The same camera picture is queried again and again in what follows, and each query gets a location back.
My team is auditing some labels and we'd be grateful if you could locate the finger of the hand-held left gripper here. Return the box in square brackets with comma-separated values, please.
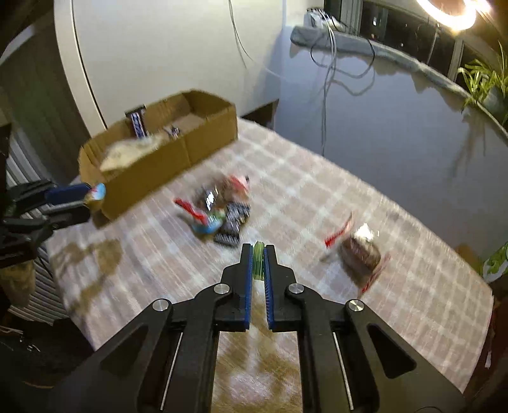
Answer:
[12, 180, 91, 207]
[40, 204, 93, 231]

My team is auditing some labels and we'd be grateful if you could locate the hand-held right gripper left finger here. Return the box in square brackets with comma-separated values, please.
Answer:
[45, 243, 255, 413]

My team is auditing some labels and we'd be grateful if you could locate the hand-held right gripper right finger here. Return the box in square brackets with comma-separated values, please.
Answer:
[264, 244, 467, 413]

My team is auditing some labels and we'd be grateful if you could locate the green candy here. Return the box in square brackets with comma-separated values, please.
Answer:
[253, 240, 266, 281]

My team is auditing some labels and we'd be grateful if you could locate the blue white snack packet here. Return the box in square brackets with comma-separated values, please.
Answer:
[85, 183, 107, 207]

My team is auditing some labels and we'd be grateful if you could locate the sandwich pack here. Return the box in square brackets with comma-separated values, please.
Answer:
[99, 133, 175, 171]

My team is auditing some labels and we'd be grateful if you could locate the brown chocolate bar blue label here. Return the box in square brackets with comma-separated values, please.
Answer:
[125, 105, 151, 139]

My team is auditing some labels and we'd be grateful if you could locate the brown cardboard box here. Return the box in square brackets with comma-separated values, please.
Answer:
[78, 91, 239, 221]

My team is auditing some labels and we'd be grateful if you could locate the person's left forearm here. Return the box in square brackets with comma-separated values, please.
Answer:
[0, 264, 34, 308]

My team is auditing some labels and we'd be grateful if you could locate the grey striped cloth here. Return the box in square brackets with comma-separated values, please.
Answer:
[6, 131, 94, 350]

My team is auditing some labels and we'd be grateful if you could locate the black snack packet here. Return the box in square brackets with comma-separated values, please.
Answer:
[214, 202, 251, 246]

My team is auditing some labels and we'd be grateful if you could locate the blue green snack packet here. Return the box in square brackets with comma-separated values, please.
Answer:
[190, 210, 227, 238]

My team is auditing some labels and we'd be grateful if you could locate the small red stick packet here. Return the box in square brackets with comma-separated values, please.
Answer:
[175, 199, 208, 221]

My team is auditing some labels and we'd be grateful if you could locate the dark patterned snack packet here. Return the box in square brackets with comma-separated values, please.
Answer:
[198, 186, 220, 209]

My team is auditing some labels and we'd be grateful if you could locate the red wrapped dark cake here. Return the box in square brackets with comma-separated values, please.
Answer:
[323, 212, 391, 296]

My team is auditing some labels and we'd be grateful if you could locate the green paper bag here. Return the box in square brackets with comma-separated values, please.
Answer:
[483, 243, 508, 279]

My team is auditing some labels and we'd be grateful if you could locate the grey windowsill cloth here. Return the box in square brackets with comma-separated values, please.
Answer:
[290, 26, 508, 139]

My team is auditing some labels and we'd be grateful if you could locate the white power strip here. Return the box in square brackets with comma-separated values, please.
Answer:
[305, 10, 330, 28]

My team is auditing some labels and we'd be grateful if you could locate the potted spider plant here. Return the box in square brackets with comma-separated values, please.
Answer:
[456, 40, 508, 120]

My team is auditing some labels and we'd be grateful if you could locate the black light tripod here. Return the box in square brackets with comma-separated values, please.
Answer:
[426, 24, 441, 66]

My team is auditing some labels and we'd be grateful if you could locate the grey cable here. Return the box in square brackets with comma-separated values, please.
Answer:
[321, 16, 338, 157]

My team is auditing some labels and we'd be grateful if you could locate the white cable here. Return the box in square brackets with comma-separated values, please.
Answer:
[228, 0, 278, 76]

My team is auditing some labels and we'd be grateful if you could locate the black cable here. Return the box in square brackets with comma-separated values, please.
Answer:
[310, 28, 376, 96]

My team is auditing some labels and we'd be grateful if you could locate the ring light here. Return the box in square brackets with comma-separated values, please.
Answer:
[415, 0, 477, 31]

